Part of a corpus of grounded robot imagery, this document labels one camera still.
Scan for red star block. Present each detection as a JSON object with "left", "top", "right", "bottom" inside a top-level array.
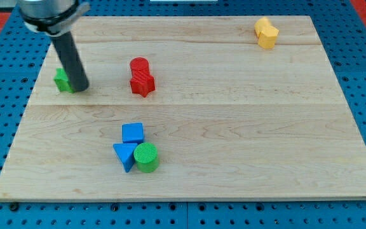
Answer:
[{"left": 130, "top": 71, "right": 156, "bottom": 97}]

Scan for blue cube block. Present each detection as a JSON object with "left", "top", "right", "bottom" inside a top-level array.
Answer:
[{"left": 121, "top": 122, "right": 144, "bottom": 144}]

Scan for green cylinder block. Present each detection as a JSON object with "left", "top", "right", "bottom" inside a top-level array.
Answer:
[{"left": 133, "top": 142, "right": 159, "bottom": 173}]

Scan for red cylinder block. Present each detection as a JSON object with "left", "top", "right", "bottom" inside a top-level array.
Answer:
[{"left": 130, "top": 57, "right": 150, "bottom": 76}]

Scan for blue triangle block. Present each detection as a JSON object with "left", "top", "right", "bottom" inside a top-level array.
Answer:
[{"left": 113, "top": 143, "right": 138, "bottom": 173}]

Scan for yellow pentagon block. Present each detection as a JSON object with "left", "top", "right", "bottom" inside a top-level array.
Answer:
[{"left": 258, "top": 25, "right": 279, "bottom": 49}]

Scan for yellow heart block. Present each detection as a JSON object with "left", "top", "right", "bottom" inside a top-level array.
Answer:
[{"left": 254, "top": 17, "right": 272, "bottom": 38}]

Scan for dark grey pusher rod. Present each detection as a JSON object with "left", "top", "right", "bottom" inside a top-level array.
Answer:
[{"left": 51, "top": 32, "right": 89, "bottom": 92}]

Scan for green star block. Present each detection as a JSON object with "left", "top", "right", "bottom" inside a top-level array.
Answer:
[{"left": 53, "top": 68, "right": 74, "bottom": 94}]

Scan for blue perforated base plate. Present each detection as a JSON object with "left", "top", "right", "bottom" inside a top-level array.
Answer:
[{"left": 0, "top": 1, "right": 366, "bottom": 228}]

